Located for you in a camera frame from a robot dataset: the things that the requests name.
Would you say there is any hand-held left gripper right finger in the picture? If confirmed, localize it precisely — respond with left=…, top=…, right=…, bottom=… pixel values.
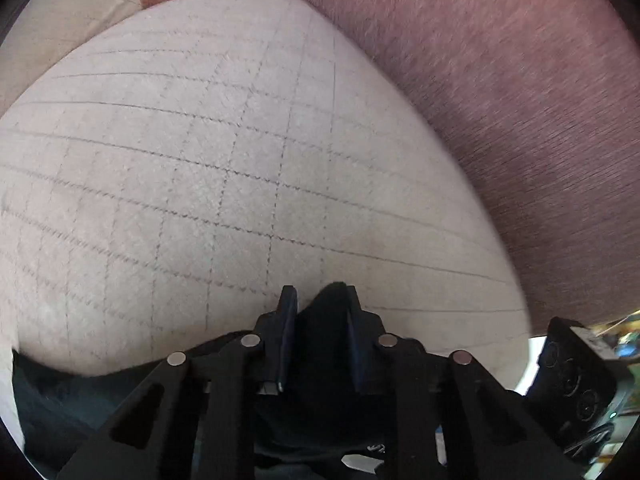
left=345, top=285, right=587, bottom=480

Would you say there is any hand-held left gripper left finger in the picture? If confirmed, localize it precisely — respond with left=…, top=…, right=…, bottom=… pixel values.
left=54, top=285, right=301, bottom=480

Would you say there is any maroon back cushion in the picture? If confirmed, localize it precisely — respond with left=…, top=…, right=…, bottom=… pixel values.
left=290, top=0, right=640, bottom=337

